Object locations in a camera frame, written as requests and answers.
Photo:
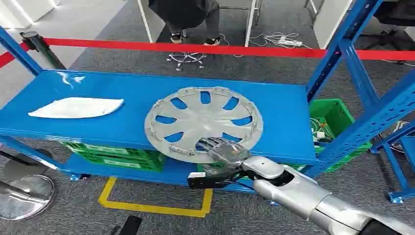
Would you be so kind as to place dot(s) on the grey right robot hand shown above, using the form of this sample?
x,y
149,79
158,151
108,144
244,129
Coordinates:
x,y
227,154

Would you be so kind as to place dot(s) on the silver plastic wheel hubcap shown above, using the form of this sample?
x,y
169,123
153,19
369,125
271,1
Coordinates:
x,y
201,125

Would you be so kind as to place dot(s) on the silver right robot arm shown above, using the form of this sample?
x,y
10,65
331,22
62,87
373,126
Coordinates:
x,y
291,191

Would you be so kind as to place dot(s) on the green plastic crate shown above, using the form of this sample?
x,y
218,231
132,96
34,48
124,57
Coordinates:
x,y
330,112
129,164
113,150

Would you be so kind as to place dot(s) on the chrome chair base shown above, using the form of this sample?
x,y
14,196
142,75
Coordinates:
x,y
187,58

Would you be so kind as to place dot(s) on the red barrier tape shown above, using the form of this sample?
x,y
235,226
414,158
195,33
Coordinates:
x,y
227,49

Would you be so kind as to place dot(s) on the white power strip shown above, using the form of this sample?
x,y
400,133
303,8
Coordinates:
x,y
290,42

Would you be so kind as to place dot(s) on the blue metal shelf rack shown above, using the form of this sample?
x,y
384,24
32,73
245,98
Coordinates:
x,y
97,87

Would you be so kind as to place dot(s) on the person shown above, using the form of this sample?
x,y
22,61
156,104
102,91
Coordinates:
x,y
181,13

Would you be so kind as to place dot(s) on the white plastic bag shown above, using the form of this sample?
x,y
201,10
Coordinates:
x,y
77,107

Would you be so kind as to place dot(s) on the white upright panel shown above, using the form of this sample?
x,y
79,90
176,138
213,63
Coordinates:
x,y
330,22

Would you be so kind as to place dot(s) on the chrome round stand base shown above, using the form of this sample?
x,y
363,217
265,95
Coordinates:
x,y
26,198

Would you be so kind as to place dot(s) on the black office chair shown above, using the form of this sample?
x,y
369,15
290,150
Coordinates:
x,y
395,13

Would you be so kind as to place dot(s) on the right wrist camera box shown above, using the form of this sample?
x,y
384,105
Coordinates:
x,y
204,182

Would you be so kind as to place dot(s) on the black stanchion post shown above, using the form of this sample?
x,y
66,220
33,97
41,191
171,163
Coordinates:
x,y
39,45

